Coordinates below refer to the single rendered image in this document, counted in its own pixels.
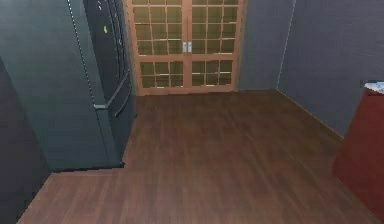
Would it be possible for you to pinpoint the wooden glazed double door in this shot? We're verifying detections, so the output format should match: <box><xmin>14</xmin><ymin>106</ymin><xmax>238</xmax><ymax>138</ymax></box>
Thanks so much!
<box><xmin>125</xmin><ymin>0</ymin><xmax>247</xmax><ymax>97</ymax></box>

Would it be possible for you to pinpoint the dark grey fridge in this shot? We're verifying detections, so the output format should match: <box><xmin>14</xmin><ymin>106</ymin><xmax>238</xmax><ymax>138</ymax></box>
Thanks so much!
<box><xmin>0</xmin><ymin>0</ymin><xmax>137</xmax><ymax>172</ymax></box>

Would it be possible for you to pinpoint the red brown cabinet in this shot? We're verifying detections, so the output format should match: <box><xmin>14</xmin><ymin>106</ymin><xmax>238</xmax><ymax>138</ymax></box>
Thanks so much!
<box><xmin>332</xmin><ymin>81</ymin><xmax>384</xmax><ymax>222</ymax></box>

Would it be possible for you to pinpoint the grey fridge handle bar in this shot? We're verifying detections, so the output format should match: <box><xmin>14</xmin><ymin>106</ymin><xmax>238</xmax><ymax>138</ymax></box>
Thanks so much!
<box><xmin>94</xmin><ymin>70</ymin><xmax>130</xmax><ymax>110</ymax></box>
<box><xmin>114</xmin><ymin>87</ymin><xmax>132</xmax><ymax>118</ymax></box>

